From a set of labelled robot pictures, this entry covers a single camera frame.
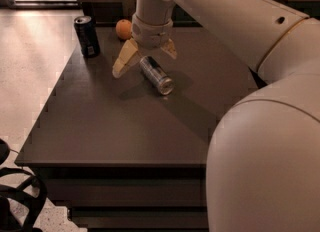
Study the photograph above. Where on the dark soda can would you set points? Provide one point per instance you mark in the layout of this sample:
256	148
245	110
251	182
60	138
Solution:
86	33

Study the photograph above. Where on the silver redbull can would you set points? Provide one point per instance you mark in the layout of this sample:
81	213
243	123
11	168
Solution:
156	75

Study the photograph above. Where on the black chair base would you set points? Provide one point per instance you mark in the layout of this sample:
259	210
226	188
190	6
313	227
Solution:
31	193

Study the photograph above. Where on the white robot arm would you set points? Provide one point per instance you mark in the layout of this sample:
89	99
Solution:
263	161

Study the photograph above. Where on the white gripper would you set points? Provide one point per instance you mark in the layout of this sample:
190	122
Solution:
151	33

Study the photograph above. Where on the orange fruit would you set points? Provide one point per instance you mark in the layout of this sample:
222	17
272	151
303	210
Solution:
123	29

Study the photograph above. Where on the dark drawer cabinet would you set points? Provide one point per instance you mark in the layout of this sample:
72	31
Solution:
121	157

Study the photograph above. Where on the left metal wall bracket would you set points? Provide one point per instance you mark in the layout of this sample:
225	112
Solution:
128	8

